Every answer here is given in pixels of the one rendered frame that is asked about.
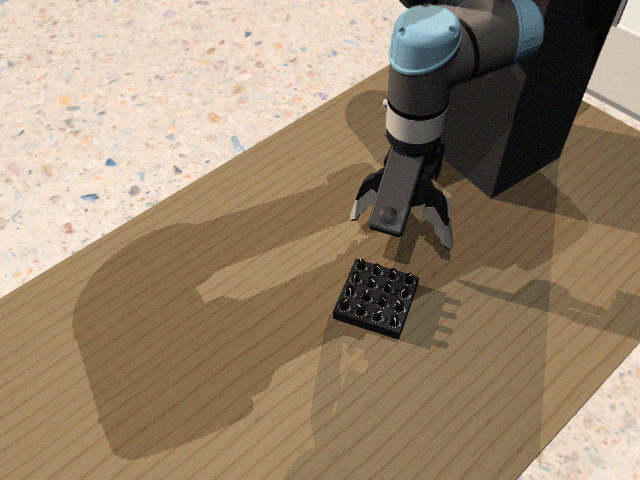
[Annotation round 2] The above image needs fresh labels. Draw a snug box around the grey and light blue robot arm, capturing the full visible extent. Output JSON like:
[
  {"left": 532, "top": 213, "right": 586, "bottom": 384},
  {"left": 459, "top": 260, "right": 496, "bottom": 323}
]
[{"left": 368, "top": 0, "right": 545, "bottom": 237}]

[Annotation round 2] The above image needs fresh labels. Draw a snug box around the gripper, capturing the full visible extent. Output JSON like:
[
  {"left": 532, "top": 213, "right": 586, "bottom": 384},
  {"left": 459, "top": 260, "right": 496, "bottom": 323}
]
[{"left": 350, "top": 130, "right": 453, "bottom": 250}]

